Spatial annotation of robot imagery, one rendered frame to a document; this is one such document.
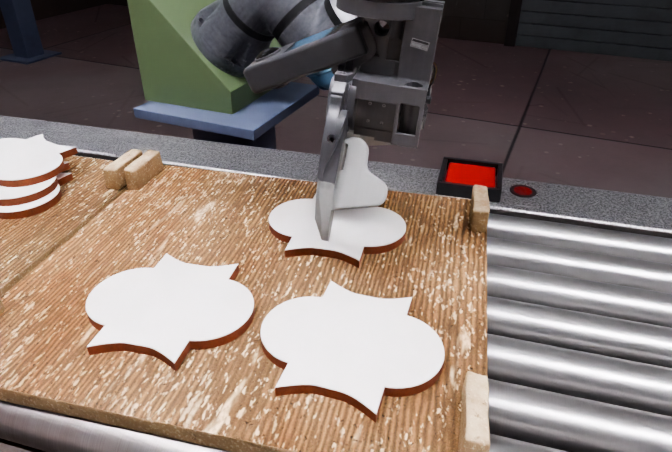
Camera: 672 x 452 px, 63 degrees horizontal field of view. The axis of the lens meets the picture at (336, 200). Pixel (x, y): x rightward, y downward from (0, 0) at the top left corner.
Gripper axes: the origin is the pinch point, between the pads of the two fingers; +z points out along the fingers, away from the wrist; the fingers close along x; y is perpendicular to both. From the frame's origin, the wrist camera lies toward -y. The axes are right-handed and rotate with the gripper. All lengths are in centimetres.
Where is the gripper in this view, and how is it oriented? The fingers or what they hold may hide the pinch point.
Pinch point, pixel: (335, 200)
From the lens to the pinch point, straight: 54.7
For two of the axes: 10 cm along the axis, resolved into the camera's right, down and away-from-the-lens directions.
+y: 9.7, 1.9, -1.5
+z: -0.8, 8.5, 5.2
